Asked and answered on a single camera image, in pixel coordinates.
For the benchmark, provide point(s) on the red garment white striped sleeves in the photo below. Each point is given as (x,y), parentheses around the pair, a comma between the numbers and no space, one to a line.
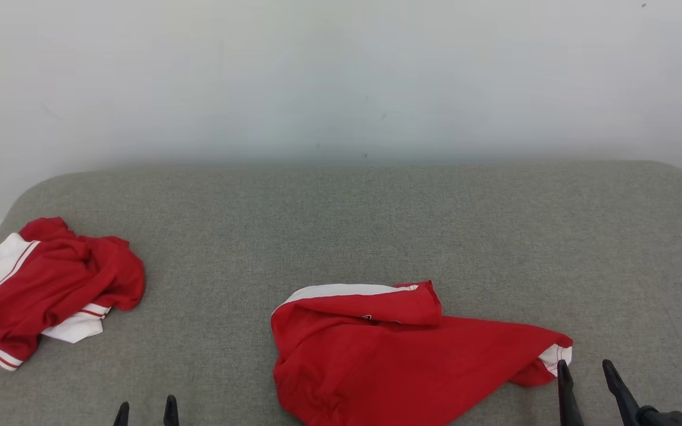
(51,278)

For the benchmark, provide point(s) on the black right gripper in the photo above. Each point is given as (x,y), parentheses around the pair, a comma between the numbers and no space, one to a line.
(666,418)

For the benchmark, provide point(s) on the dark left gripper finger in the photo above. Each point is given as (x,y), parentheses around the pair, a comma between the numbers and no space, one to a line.
(171,413)
(121,416)

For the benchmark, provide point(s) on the grey fabric sofa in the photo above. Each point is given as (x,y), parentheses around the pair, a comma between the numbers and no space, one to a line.
(376,236)

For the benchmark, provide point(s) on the red garment wide white band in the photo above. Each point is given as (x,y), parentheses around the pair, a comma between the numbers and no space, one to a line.
(388,367)

